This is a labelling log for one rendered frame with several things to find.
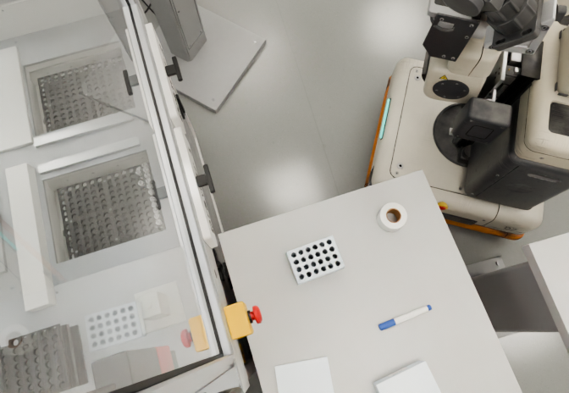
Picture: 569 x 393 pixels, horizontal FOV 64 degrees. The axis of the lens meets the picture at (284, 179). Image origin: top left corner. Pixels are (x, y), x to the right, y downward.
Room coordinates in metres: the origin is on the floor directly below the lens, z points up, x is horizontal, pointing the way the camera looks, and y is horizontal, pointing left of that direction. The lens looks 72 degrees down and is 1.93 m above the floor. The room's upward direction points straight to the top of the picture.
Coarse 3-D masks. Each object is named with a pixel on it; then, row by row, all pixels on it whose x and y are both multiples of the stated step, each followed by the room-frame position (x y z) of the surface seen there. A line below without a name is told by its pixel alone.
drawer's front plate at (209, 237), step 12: (180, 132) 0.45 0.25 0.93; (180, 144) 0.42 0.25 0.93; (192, 156) 0.43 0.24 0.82; (192, 168) 0.37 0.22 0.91; (192, 180) 0.33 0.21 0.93; (192, 192) 0.30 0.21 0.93; (204, 204) 0.29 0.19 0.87; (204, 216) 0.25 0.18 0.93; (204, 228) 0.22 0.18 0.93; (204, 240) 0.19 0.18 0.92; (216, 240) 0.21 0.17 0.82
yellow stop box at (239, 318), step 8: (232, 304) 0.06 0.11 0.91; (240, 304) 0.06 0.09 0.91; (224, 312) 0.04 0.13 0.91; (232, 312) 0.04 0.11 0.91; (240, 312) 0.04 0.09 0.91; (248, 312) 0.04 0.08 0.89; (232, 320) 0.02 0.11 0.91; (240, 320) 0.02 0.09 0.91; (248, 320) 0.02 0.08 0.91; (232, 328) 0.01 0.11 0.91; (240, 328) 0.01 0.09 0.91; (248, 328) 0.01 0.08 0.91; (232, 336) -0.01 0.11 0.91; (240, 336) -0.01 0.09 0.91
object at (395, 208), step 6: (390, 204) 0.31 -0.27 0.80; (396, 204) 0.31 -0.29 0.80; (384, 210) 0.29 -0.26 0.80; (390, 210) 0.30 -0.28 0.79; (396, 210) 0.29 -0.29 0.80; (402, 210) 0.29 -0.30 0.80; (378, 216) 0.28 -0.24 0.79; (384, 216) 0.28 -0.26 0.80; (396, 216) 0.29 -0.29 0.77; (402, 216) 0.28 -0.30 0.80; (378, 222) 0.27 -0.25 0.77; (384, 222) 0.26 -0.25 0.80; (390, 222) 0.26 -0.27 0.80; (396, 222) 0.26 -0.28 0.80; (402, 222) 0.26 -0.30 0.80; (384, 228) 0.25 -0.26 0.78; (390, 228) 0.25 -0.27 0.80; (396, 228) 0.25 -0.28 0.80
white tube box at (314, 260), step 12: (324, 240) 0.22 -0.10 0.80; (288, 252) 0.19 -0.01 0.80; (300, 252) 0.19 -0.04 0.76; (312, 252) 0.19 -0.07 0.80; (324, 252) 0.19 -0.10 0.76; (336, 252) 0.19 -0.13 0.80; (300, 264) 0.16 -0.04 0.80; (312, 264) 0.16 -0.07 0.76; (324, 264) 0.16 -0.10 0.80; (336, 264) 0.16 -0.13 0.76; (300, 276) 0.13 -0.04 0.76; (312, 276) 0.13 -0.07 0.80
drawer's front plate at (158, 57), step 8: (152, 32) 0.74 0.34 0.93; (152, 40) 0.71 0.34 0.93; (152, 48) 0.69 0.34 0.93; (160, 48) 0.72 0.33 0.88; (160, 56) 0.67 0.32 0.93; (160, 64) 0.64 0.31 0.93; (160, 72) 0.62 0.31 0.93; (160, 80) 0.60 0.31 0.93; (168, 80) 0.62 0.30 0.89; (168, 88) 0.57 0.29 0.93; (168, 96) 0.55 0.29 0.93; (168, 104) 0.53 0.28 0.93; (176, 104) 0.56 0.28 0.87; (168, 112) 0.51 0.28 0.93; (176, 112) 0.51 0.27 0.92; (176, 120) 0.49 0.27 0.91; (184, 128) 0.51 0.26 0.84
